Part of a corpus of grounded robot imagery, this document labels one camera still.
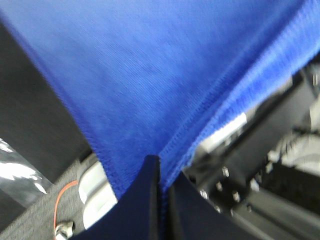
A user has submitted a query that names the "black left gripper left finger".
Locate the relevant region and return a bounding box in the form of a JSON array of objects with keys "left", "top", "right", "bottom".
[{"left": 72, "top": 155, "right": 160, "bottom": 240}]

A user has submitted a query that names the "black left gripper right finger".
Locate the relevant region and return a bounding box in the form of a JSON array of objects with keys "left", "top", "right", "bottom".
[{"left": 167, "top": 173, "right": 250, "bottom": 240}]

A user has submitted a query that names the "blue microfibre towel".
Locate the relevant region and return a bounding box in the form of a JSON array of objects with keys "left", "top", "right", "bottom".
[{"left": 0, "top": 0, "right": 320, "bottom": 239}]

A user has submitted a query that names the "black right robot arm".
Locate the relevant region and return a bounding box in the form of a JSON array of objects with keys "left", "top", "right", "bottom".
[{"left": 186, "top": 62, "right": 320, "bottom": 240}]

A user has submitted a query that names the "clear tape strip left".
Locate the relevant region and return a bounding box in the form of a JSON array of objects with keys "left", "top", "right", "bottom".
[{"left": 0, "top": 139, "right": 52, "bottom": 208}]

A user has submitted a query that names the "black table cloth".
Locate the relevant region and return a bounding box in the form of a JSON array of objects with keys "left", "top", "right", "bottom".
[{"left": 0, "top": 26, "right": 91, "bottom": 229}]

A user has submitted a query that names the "orange wire with connector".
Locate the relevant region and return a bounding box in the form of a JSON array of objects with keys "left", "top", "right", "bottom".
[{"left": 53, "top": 180, "right": 79, "bottom": 240}]

